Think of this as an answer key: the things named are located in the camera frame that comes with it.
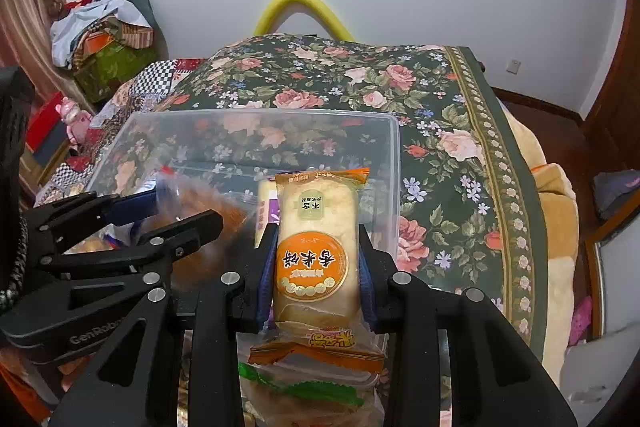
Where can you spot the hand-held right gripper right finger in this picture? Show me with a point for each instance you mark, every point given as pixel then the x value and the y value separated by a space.
pixel 368 289

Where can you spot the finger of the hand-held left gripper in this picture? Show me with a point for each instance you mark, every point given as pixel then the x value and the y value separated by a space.
pixel 195 227
pixel 135 205

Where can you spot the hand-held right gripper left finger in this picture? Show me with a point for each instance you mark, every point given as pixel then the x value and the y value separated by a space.
pixel 266 279

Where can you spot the clear bag of fried snacks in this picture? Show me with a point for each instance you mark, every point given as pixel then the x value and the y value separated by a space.
pixel 200 199

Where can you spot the orange rice cracker packet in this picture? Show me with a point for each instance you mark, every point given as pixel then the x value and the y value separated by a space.
pixel 315 232

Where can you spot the clear plastic container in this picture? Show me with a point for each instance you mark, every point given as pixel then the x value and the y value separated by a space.
pixel 300 142

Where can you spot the orange garment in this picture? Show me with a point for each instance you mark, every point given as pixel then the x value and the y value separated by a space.
pixel 25 382

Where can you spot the purple and yellow snack packet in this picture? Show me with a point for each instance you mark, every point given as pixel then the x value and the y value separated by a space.
pixel 264 212

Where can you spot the pink toy figure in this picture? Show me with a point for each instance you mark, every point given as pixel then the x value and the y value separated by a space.
pixel 75 119

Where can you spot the green-edged clear snack packet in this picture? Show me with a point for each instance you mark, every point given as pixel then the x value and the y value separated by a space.
pixel 300 394

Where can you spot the red box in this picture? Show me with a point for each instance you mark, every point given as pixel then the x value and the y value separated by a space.
pixel 45 122

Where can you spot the patchwork quilt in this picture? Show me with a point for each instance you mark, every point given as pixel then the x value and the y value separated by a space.
pixel 150 77

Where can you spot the pile of folded cloths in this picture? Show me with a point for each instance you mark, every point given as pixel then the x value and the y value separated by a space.
pixel 100 52

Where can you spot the floral blanket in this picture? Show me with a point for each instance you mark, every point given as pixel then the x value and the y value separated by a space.
pixel 440 117

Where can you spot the beige plush blanket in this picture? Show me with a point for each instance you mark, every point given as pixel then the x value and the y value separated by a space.
pixel 555 217

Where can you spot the yellow foam tube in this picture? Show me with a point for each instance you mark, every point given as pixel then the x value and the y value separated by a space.
pixel 285 2

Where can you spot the white cabinet door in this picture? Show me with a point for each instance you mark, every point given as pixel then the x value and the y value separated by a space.
pixel 620 282

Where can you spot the grey-purple bag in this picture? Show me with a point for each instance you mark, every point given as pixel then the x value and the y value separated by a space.
pixel 617 192

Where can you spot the wooden door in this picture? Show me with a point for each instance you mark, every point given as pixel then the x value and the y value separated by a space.
pixel 612 82

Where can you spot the white wall socket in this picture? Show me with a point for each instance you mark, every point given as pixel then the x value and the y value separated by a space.
pixel 512 66

